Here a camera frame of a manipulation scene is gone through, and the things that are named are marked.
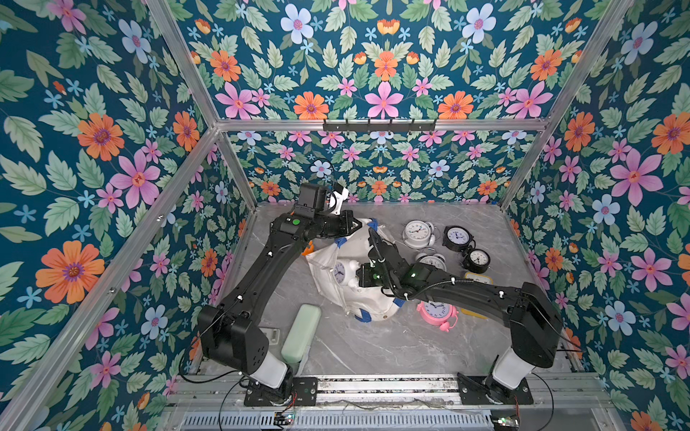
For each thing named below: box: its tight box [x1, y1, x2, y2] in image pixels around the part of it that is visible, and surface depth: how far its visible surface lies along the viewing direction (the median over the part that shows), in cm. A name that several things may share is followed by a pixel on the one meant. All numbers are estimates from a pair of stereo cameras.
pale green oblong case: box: [280, 303, 323, 364], surface depth 82 cm
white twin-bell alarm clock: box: [402, 219, 436, 250], surface depth 107 cm
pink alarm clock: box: [416, 300, 460, 333], surface depth 88 cm
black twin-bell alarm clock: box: [442, 225, 477, 253], surface depth 107 cm
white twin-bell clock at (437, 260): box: [415, 252, 448, 273], surface depth 98 cm
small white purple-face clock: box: [332, 258, 360, 289], surface depth 82 cm
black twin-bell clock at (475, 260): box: [460, 248, 492, 274], surface depth 100 cm
